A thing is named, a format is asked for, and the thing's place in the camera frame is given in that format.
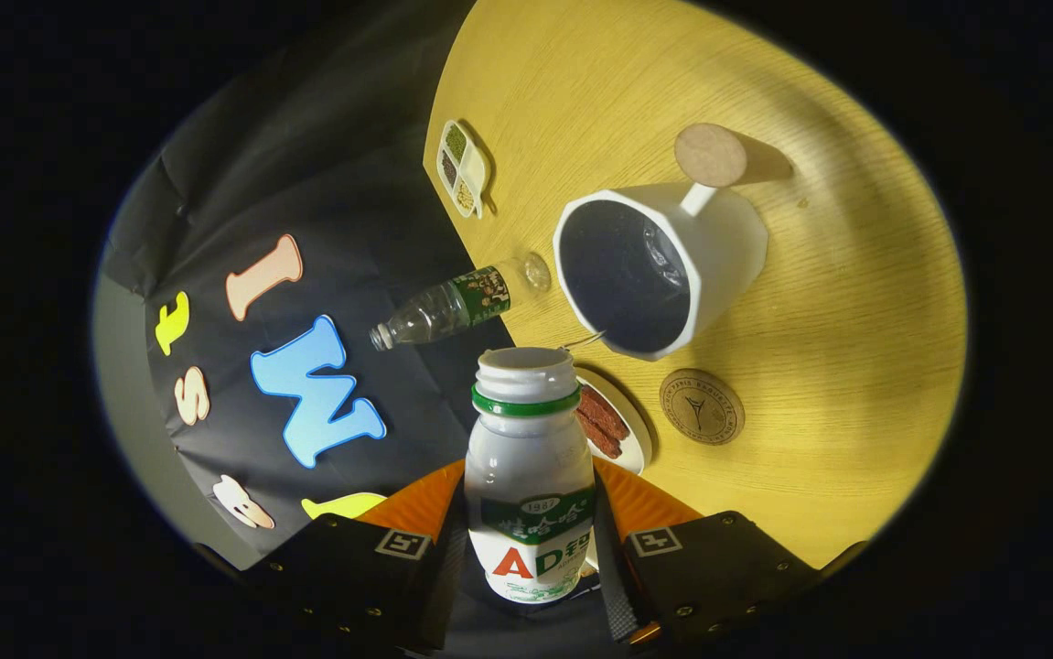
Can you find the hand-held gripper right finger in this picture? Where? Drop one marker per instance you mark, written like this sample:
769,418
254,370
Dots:
613,577

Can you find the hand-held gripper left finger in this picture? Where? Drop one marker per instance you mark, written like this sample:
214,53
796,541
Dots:
445,595

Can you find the white juice bottle green label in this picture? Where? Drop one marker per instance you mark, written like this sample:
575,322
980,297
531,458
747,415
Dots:
526,458

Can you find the round cork coaster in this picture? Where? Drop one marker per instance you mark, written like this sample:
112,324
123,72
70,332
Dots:
702,407

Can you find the clear plastic water bottle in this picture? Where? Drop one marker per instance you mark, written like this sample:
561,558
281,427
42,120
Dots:
453,307

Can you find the small white plate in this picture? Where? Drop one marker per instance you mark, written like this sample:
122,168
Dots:
638,448

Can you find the red meat slices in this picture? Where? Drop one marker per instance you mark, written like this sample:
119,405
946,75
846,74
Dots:
604,423

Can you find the wooden table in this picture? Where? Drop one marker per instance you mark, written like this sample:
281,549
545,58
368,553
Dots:
810,366

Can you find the white divided dish with grains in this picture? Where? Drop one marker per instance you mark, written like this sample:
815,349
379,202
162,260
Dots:
464,169

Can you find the black backdrop cloth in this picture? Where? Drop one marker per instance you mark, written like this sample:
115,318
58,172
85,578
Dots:
306,183

